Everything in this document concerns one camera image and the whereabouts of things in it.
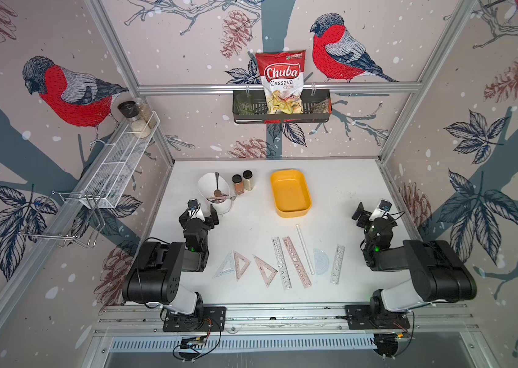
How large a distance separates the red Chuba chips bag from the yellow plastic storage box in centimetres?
33

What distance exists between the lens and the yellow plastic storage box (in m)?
0.99

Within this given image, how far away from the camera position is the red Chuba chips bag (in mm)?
812
